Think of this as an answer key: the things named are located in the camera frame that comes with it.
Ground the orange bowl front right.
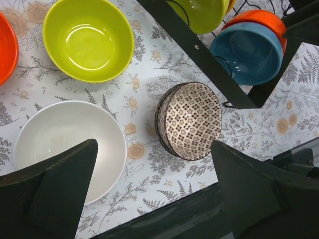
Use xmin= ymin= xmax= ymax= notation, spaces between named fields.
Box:
xmin=222 ymin=9 xmax=287 ymax=52

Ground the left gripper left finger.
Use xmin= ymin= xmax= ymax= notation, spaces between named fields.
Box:
xmin=0 ymin=139 xmax=98 ymax=239

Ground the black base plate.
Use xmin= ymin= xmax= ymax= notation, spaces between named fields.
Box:
xmin=95 ymin=183 xmax=233 ymax=239

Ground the lime green bowl front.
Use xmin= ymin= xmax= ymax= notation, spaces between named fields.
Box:
xmin=167 ymin=0 xmax=230 ymax=34

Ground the lime green bowl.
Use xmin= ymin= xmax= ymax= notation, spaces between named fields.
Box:
xmin=167 ymin=0 xmax=230 ymax=34
xmin=42 ymin=0 xmax=134 ymax=83

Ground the floral patterned table mat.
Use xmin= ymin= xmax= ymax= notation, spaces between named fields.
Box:
xmin=0 ymin=0 xmax=319 ymax=239

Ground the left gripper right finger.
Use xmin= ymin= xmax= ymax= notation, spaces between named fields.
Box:
xmin=211 ymin=141 xmax=319 ymax=239

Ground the aluminium rail frame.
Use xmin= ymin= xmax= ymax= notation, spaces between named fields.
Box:
xmin=265 ymin=137 xmax=319 ymax=169

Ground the white bowl row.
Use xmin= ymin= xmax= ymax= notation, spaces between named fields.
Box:
xmin=12 ymin=101 xmax=127 ymax=205

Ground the red orange bowl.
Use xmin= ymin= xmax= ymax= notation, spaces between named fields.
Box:
xmin=0 ymin=13 xmax=19 ymax=85

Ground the yellow orange bowl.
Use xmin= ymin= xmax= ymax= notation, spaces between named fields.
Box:
xmin=226 ymin=0 xmax=236 ymax=14

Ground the lime green bowl back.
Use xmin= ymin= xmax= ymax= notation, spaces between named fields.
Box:
xmin=42 ymin=0 xmax=134 ymax=83

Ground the brown patterned bowl row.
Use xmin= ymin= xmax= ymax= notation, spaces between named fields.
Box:
xmin=164 ymin=82 xmax=222 ymax=161
xmin=154 ymin=83 xmax=185 ymax=157

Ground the black wire dish rack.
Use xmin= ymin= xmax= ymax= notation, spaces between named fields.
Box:
xmin=139 ymin=0 xmax=319 ymax=110

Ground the blue bowl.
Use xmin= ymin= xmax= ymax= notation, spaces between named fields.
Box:
xmin=210 ymin=22 xmax=284 ymax=86

